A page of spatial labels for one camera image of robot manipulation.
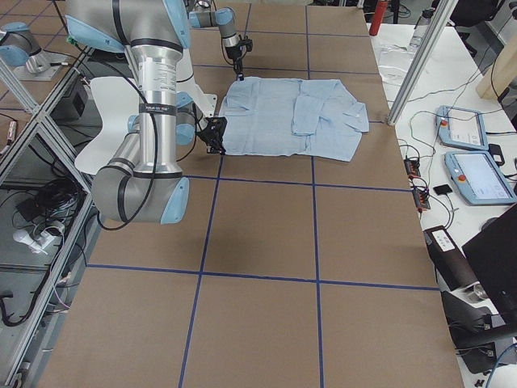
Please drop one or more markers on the clear plastic bottle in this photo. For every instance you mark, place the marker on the clear plastic bottle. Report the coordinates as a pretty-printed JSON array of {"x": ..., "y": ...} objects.
[{"x": 420, "y": 29}]

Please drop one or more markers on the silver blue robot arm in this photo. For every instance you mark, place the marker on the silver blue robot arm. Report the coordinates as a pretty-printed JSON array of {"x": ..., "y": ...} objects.
[
  {"x": 142, "y": 181},
  {"x": 222, "y": 18}
]

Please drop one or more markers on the aluminium frame post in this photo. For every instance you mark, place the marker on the aluminium frame post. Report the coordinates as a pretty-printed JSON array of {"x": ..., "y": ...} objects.
[{"x": 428, "y": 43}]

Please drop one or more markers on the black box with label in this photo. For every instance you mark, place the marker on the black box with label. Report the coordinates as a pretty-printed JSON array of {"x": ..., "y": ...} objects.
[{"x": 448, "y": 258}]

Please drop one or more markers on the white plastic chair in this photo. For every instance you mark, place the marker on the white plastic chair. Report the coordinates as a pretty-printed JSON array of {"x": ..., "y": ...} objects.
[{"x": 117, "y": 103}]

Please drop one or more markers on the red water bottle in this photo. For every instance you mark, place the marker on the red water bottle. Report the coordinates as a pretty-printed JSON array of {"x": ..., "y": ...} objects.
[{"x": 378, "y": 17}]

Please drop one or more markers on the light blue button shirt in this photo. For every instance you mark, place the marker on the light blue button shirt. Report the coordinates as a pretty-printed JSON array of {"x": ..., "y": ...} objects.
[{"x": 287, "y": 116}]

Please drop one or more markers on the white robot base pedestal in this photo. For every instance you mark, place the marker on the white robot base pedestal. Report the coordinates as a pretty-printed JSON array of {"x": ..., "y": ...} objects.
[{"x": 185, "y": 81}]

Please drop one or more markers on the orange usb hub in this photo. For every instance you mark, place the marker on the orange usb hub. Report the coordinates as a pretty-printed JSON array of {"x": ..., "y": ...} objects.
[
  {"x": 412, "y": 167},
  {"x": 421, "y": 199}
]

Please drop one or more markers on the lower blue teach pendant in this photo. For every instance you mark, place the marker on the lower blue teach pendant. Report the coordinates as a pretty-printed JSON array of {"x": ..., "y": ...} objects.
[{"x": 478, "y": 178}]

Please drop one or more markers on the upper blue teach pendant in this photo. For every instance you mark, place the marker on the upper blue teach pendant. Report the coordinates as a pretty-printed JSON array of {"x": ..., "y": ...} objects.
[{"x": 461, "y": 128}]

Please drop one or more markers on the small black phone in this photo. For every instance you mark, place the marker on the small black phone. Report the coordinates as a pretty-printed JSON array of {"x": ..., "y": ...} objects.
[{"x": 442, "y": 190}]

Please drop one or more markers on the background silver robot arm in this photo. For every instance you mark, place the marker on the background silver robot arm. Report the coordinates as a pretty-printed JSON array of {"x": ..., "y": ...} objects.
[{"x": 21, "y": 51}]

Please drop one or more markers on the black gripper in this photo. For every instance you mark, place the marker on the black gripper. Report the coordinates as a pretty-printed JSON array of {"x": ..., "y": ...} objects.
[
  {"x": 234, "y": 54},
  {"x": 212, "y": 135}
]

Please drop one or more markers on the white power strip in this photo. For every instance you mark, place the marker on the white power strip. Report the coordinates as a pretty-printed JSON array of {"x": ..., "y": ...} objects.
[{"x": 40, "y": 243}]

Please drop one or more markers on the blue teach pendant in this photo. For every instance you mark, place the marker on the blue teach pendant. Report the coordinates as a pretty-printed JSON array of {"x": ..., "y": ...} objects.
[
  {"x": 461, "y": 128},
  {"x": 478, "y": 178}
]

